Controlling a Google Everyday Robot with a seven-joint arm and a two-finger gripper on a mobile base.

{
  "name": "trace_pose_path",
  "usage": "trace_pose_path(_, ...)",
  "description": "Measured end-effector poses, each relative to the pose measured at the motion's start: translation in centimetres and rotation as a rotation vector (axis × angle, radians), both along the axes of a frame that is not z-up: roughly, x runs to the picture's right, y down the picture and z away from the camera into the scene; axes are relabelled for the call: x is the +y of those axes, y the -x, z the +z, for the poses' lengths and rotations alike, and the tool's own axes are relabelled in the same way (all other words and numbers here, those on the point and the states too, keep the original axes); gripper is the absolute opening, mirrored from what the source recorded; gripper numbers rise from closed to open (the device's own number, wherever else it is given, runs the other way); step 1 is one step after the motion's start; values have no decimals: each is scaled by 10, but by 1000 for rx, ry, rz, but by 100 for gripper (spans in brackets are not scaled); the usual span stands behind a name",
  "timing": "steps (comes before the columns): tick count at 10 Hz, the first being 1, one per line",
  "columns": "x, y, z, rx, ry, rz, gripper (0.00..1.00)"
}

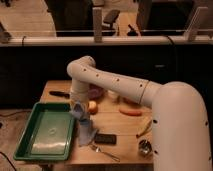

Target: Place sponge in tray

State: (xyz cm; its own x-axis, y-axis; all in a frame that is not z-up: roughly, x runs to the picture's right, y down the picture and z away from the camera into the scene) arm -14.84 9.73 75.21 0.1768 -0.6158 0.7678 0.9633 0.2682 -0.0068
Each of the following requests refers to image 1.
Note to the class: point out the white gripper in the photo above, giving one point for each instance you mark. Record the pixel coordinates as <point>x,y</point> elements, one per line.
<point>79,97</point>

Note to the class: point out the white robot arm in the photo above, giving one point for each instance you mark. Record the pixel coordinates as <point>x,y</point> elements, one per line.
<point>180,127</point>

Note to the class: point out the green plastic tray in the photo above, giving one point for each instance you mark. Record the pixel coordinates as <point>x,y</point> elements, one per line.
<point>48,134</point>

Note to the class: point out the purple plate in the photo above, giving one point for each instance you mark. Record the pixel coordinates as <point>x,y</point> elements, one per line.
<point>95,92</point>

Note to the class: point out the black knife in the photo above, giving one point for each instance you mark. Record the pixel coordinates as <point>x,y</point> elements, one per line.
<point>59,94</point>

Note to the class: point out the blue cloth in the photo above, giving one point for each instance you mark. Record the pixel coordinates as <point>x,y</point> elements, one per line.
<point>86,132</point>

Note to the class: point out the orange carrot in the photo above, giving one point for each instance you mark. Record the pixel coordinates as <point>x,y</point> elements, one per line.
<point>130,112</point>

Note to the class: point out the black rectangular block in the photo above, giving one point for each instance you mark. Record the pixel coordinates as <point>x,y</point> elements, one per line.
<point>105,139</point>

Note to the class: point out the metal spoon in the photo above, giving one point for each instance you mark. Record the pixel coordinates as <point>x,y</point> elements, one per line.
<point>99,150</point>

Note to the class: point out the yellow banana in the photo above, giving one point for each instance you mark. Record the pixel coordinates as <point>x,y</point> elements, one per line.
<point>144,129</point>

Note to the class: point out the small metal cup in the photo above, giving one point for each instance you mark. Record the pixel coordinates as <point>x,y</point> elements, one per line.
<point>145,147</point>

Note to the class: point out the black office chair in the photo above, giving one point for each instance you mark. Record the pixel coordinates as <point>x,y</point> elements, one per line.
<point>110,18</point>

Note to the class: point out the white rail bar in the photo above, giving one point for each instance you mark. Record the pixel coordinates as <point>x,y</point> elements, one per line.
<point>105,41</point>

